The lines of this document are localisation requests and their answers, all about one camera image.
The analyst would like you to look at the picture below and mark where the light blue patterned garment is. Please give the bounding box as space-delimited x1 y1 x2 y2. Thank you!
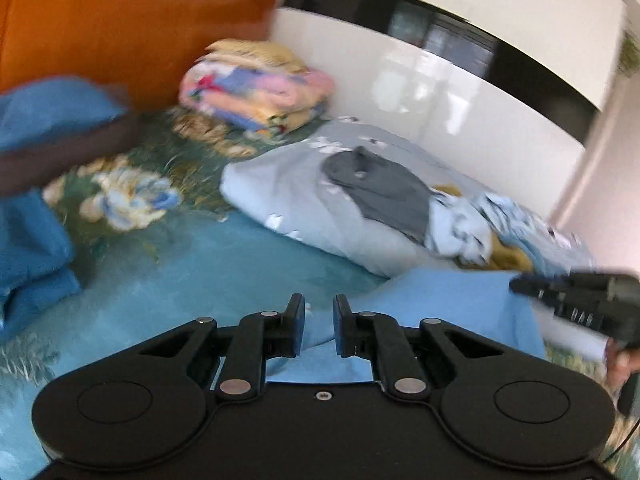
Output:
425 191 596 268

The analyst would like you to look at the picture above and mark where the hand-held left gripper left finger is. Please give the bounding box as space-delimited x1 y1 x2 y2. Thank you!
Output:
139 292 306 402

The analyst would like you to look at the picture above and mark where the dark grey garment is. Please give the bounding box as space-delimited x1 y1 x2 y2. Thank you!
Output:
321 146 433 243

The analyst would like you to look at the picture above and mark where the light blue soft garment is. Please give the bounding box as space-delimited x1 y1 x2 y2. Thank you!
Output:
267 267 548 386

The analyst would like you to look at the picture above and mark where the blue pillow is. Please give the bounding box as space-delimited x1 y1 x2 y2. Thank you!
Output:
0 76 128 153

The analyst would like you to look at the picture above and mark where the blue folded cloth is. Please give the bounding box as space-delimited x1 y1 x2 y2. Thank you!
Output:
0 190 83 343

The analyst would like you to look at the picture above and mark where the mustard yellow garment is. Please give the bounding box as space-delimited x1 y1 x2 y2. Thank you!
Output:
435 185 533 271

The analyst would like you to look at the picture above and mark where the green floral bedspread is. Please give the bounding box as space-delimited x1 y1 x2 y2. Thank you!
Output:
0 107 640 480

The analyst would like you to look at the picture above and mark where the dark brown pillow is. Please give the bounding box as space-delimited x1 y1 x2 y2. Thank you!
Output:
0 110 143 196

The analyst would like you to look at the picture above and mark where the pale grey-blue flowered duvet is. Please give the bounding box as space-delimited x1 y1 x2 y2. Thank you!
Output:
220 116 596 278

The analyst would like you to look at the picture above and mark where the green leafy decoration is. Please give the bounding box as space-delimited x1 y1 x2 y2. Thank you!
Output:
617 30 640 78

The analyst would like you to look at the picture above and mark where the person's right hand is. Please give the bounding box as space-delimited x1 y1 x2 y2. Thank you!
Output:
606 339 640 387

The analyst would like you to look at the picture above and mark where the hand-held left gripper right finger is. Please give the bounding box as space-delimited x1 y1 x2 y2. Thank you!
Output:
333 293 502 403

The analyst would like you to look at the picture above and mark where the folded colourful floral quilt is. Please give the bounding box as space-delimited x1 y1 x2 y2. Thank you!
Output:
179 39 335 141

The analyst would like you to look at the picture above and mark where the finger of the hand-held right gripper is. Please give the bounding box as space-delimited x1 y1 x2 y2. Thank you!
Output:
509 274 573 311

